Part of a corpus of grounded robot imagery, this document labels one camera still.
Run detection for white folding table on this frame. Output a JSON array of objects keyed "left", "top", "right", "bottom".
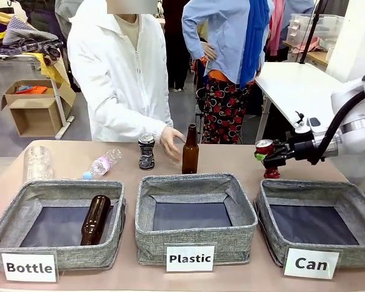
[{"left": 254, "top": 61, "right": 355, "bottom": 144}]

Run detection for crushed black can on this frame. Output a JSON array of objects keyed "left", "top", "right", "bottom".
[{"left": 137, "top": 133, "right": 156, "bottom": 170}]

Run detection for blue scarf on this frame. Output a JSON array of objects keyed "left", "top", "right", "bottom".
[{"left": 239, "top": 0, "right": 272, "bottom": 89}]

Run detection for person's left hand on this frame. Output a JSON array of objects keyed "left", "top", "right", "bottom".
[{"left": 159, "top": 126, "right": 187, "bottom": 164}]

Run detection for person in blue shirt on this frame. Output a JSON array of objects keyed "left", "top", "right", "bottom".
[{"left": 181, "top": 0, "right": 275, "bottom": 145}]

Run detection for person in dark clothes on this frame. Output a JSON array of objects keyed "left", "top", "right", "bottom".
[{"left": 161, "top": 0, "right": 192, "bottom": 92}]

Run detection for white Can sign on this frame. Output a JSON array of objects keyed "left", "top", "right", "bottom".
[{"left": 283, "top": 246, "right": 342, "bottom": 281}]

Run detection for grey basket labelled Can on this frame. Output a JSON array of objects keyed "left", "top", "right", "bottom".
[{"left": 254, "top": 178, "right": 365, "bottom": 269}]

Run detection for black stand pole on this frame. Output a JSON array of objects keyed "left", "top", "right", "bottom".
[{"left": 299, "top": 0, "right": 330, "bottom": 65}]

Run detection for grey basket labelled Plastic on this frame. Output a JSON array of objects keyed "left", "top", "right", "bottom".
[{"left": 134, "top": 173, "right": 259, "bottom": 266}]

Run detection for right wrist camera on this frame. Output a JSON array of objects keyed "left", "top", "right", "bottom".
[{"left": 293, "top": 111, "right": 325, "bottom": 134}]

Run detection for wooden desk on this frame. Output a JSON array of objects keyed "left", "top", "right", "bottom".
[{"left": 281, "top": 40, "right": 329, "bottom": 68}]

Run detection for pile of clothes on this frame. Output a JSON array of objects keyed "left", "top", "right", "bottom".
[{"left": 0, "top": 11, "right": 64, "bottom": 66}]

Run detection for white Plastic sign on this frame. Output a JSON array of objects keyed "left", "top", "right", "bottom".
[{"left": 165, "top": 245, "right": 217, "bottom": 273}]

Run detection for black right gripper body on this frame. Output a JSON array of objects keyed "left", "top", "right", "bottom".
[{"left": 283, "top": 138, "right": 316, "bottom": 167}]

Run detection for blue-shirt person's hand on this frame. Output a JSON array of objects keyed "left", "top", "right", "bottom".
[{"left": 202, "top": 43, "right": 218, "bottom": 61}]

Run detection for person in white coat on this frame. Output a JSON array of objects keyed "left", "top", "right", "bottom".
[{"left": 66, "top": 0, "right": 175, "bottom": 142}]

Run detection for white Bottle sign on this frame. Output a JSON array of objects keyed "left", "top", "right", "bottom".
[{"left": 0, "top": 251, "right": 58, "bottom": 283}]

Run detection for grey basket labelled Bottle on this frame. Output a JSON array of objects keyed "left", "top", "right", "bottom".
[{"left": 0, "top": 179, "right": 127, "bottom": 272}]

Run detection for small pink-label plastic bottle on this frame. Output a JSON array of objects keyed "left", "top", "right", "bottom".
[{"left": 82, "top": 148, "right": 123, "bottom": 180}]

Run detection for clear plastic storage boxes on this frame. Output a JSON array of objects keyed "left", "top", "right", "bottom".
[{"left": 285, "top": 13, "right": 345, "bottom": 51}]

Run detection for crushed red can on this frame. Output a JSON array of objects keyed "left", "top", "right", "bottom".
[{"left": 254, "top": 139, "right": 281, "bottom": 179}]

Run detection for open cardboard box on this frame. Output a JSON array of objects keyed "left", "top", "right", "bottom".
[{"left": 0, "top": 79, "right": 77, "bottom": 138}]

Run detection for pink hanging garment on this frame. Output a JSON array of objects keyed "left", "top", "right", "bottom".
[{"left": 266, "top": 0, "right": 289, "bottom": 57}]

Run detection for large clear plastic bottle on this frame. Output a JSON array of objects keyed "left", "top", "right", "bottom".
[{"left": 23, "top": 145, "right": 55, "bottom": 184}]

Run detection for brown glass bottle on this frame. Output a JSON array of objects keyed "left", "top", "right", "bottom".
[
  {"left": 181, "top": 123, "right": 200, "bottom": 175},
  {"left": 80, "top": 195, "right": 112, "bottom": 246}
]

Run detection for yellow cloth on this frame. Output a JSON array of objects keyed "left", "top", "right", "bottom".
[{"left": 40, "top": 56, "right": 77, "bottom": 108}]

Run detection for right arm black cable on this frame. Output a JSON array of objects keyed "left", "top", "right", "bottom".
[{"left": 307, "top": 89, "right": 365, "bottom": 167}]

